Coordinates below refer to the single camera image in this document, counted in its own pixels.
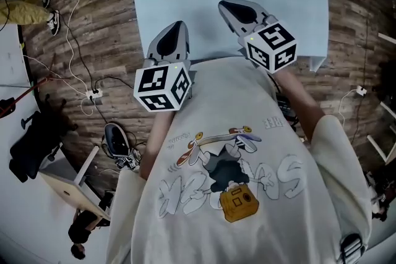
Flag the idle grey hand-held gripper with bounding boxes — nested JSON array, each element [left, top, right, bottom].
[[103, 122, 142, 171]]

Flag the black office chair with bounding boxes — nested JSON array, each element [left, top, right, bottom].
[[9, 94, 78, 183]]

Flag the person's cream printed shirt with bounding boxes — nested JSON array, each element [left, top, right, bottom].
[[106, 55, 372, 264]]

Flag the white power strip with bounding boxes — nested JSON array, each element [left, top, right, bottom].
[[85, 88, 103, 100]]

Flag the black waist device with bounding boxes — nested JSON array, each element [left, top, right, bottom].
[[275, 92, 299, 127]]

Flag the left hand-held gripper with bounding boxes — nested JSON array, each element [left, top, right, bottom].
[[133, 20, 192, 114]]

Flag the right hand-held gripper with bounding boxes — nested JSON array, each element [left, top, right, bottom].
[[218, 0, 298, 75]]

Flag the black cable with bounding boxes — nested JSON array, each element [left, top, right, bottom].
[[92, 98, 109, 127], [358, 18, 371, 121], [58, 14, 97, 92], [92, 75, 137, 93]]

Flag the red rod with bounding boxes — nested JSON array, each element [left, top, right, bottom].
[[0, 77, 49, 118]]

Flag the person's left forearm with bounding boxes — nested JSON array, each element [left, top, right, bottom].
[[139, 109, 174, 180]]

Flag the wooden desk with white legs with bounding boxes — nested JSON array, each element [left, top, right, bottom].
[[38, 145, 111, 226]]

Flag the white desk frame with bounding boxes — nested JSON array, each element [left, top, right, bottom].
[[366, 32, 396, 164]]

